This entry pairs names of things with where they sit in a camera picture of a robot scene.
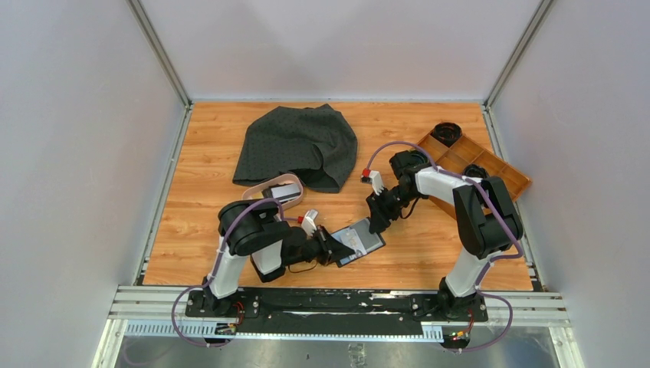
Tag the orange compartment tray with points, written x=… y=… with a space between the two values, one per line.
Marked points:
x=467 y=151

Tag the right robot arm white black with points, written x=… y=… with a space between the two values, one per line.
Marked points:
x=488 y=224

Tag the black round part right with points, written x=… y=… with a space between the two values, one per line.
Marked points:
x=475 y=171

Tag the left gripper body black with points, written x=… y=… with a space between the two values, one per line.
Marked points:
x=321 y=244

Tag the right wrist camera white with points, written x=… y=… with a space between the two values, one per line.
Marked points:
x=373 y=178

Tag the aluminium frame rail front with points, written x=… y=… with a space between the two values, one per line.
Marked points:
x=159 y=312

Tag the black leather card holder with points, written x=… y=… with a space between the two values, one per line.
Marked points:
x=371 y=241

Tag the white black credit card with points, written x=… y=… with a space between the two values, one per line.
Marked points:
x=350 y=238

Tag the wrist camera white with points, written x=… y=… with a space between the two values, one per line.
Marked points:
x=373 y=178
x=308 y=221

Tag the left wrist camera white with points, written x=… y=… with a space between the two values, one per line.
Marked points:
x=308 y=221

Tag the black round part left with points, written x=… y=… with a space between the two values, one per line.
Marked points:
x=417 y=157

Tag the black round part top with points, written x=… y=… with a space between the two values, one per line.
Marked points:
x=447 y=133

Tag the black round part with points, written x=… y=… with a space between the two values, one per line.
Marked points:
x=447 y=133
x=475 y=171
x=417 y=157

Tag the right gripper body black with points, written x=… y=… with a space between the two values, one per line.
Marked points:
x=393 y=200

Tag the dark grey dotted cloth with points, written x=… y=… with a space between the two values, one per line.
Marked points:
x=316 y=144

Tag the pink oval tray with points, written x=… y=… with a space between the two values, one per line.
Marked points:
x=286 y=188

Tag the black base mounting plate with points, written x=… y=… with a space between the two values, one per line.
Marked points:
x=336 y=311

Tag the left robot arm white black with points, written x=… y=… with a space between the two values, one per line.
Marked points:
x=257 y=231

